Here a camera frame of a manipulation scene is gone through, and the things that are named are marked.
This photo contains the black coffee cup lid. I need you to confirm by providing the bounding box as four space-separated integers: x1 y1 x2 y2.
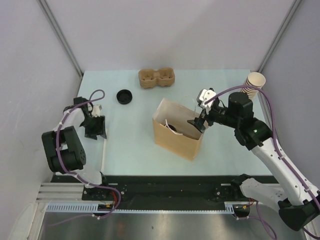
164 123 178 133

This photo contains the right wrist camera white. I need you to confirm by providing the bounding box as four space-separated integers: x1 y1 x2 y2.
196 88 217 111

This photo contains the stack of paper cups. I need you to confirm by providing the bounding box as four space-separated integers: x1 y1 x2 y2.
240 72 266 100

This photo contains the white cable duct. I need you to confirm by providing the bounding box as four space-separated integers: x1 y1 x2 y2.
46 201 251 215

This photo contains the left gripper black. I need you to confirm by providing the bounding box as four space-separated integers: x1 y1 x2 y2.
80 114 107 140

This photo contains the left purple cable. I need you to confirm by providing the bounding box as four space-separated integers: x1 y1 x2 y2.
48 89 122 227

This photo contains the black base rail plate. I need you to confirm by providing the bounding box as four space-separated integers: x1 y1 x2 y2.
49 174 278 213

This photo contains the white straw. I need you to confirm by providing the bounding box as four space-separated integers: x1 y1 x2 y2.
100 139 107 173

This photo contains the brown paper bag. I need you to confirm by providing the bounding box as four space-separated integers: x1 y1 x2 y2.
152 98 204 161

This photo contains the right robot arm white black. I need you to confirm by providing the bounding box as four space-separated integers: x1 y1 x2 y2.
188 88 320 231

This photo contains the stack of black lids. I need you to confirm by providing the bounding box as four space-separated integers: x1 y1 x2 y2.
116 89 133 105

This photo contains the brown pulp cup carrier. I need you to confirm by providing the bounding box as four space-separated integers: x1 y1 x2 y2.
138 67 175 89

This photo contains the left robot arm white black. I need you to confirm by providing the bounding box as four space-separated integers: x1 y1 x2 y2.
41 97 111 200

